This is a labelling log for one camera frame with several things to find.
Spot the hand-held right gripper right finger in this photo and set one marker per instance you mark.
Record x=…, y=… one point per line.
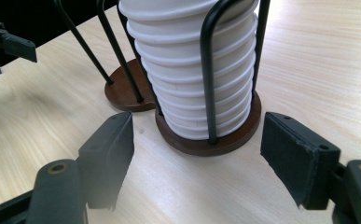
x=299, y=158

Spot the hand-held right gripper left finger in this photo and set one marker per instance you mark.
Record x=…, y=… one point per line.
x=106, y=155

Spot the stack of white paper cups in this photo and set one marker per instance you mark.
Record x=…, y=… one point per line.
x=175, y=62

